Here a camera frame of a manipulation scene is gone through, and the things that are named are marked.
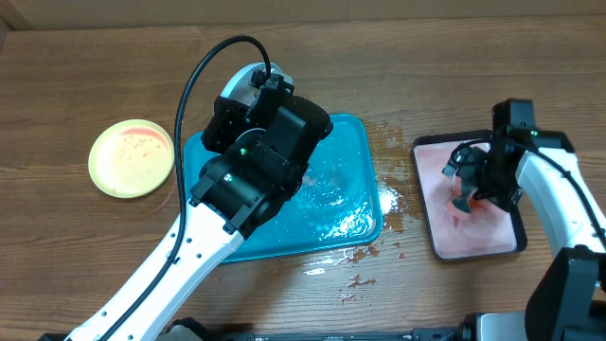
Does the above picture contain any pink green scrub sponge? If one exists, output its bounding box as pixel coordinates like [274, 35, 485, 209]
[444, 183, 477, 218]

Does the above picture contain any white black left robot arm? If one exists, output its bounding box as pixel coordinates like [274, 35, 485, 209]
[41, 64, 332, 340]

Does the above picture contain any yellow plate with ketchup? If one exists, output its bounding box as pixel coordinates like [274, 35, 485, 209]
[88, 119, 174, 199]

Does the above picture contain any black rectangular water tray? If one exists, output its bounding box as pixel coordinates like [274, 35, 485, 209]
[412, 130, 527, 261]

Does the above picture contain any teal plastic tray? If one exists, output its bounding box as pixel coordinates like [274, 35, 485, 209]
[183, 113, 384, 264]

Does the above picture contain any light blue plate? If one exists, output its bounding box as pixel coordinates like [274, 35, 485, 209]
[214, 63, 294, 108]

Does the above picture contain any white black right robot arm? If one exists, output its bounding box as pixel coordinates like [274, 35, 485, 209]
[443, 99, 605, 341]

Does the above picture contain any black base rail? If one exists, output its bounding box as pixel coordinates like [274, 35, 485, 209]
[160, 327, 545, 341]

